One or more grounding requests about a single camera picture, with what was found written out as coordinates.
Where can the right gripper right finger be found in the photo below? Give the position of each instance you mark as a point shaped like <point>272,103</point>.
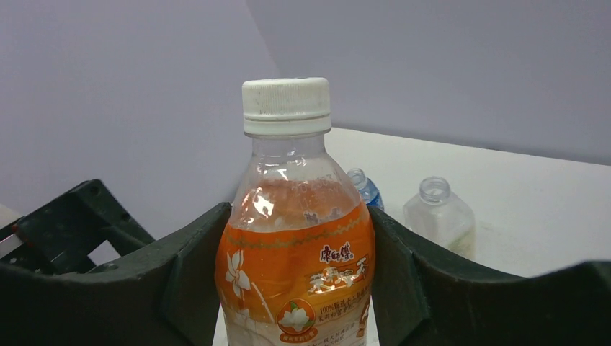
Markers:
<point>424,294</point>

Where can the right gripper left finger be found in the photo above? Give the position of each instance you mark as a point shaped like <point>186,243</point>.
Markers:
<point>161,294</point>

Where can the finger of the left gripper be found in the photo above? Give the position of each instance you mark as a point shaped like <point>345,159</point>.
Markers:
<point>58,237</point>

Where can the large clear bottle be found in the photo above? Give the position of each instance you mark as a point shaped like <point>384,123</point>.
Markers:
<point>439,215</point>

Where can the clear bottle blue label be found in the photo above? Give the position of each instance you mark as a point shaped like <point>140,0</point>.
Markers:
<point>366,188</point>

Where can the orange drink bottle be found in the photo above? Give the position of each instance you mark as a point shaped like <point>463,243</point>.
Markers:
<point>296,260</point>

